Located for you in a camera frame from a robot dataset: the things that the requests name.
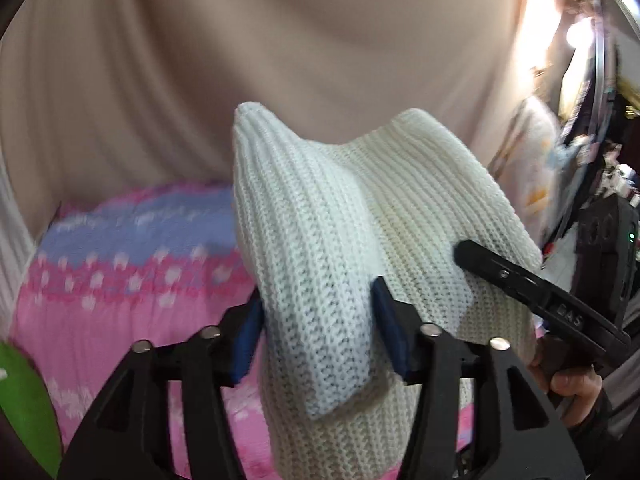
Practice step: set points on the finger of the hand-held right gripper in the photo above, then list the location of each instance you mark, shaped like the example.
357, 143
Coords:
540, 300

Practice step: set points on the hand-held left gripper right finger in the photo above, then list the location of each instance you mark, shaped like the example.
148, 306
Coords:
392, 330

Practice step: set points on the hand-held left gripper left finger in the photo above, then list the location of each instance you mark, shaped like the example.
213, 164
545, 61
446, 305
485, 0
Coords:
245, 340

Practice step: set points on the white red black knit sweater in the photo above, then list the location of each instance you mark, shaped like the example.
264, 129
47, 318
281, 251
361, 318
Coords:
325, 240

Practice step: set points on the person's right forearm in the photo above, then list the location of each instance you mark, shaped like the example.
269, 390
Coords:
620, 400

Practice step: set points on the person's right hand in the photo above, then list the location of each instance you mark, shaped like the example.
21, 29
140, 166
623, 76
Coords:
575, 390

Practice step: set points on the pale printed hanging garment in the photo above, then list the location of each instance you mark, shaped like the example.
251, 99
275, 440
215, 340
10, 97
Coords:
535, 170

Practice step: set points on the pink floral blanket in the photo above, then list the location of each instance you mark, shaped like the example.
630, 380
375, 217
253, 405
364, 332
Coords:
100, 320

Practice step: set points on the bright lamp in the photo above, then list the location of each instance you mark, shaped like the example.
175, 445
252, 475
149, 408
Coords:
580, 32

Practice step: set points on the green plush pillow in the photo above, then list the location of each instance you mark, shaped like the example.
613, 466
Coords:
25, 410

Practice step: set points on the white pleated curtain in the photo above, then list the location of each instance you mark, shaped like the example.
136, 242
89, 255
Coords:
12, 250

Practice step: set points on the beige curtain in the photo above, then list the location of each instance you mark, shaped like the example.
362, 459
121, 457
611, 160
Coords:
250, 60

